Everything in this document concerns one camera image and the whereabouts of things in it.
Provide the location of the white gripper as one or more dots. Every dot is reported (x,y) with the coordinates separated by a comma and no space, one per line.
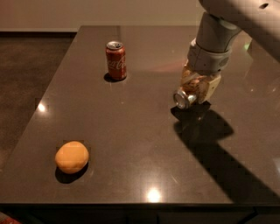
(207,61)

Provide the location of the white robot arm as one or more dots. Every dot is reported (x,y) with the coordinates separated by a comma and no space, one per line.
(223,20)

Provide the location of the red Coca-Cola can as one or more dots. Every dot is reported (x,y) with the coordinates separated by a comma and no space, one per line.
(116,61)

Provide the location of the orange round fruit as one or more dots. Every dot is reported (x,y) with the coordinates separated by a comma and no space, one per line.
(72,157)

